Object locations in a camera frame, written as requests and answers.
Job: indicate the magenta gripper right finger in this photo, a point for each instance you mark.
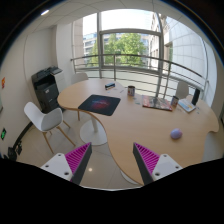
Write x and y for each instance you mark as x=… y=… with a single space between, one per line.
x=153 y=166

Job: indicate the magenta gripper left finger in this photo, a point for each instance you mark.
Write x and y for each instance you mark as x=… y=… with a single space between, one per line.
x=70 y=166

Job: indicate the purple computer mouse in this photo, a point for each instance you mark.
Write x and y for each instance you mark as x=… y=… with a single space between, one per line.
x=176 y=133

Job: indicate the dark mouse pad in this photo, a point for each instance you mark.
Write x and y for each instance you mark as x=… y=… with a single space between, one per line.
x=104 y=105

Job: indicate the white chair with wooden legs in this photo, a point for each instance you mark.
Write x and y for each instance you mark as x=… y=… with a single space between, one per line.
x=46 y=122

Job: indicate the dark can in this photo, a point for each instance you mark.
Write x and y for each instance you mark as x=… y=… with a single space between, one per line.
x=174 y=101

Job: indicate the white book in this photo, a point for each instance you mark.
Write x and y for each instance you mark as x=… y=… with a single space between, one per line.
x=186 y=105

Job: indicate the dark mug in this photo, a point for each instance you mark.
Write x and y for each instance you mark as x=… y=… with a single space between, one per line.
x=131 y=90

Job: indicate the white chair far right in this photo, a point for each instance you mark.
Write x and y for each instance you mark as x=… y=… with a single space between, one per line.
x=182 y=90

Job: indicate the black speaker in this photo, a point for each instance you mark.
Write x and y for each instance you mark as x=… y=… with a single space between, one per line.
x=195 y=97

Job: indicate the black office printer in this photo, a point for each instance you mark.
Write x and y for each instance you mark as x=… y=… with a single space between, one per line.
x=48 y=83

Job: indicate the small dark box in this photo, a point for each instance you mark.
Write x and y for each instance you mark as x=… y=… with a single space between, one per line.
x=109 y=86

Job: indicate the metal window railing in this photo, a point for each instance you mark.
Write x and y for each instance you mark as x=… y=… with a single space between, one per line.
x=150 y=75

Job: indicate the white table pedestal base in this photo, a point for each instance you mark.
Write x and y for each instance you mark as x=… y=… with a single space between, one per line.
x=92 y=131

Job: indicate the green wall sign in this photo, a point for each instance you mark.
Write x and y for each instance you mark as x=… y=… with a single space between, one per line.
x=3 y=134

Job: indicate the orange wall sign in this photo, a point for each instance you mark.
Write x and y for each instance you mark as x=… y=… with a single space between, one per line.
x=3 y=82

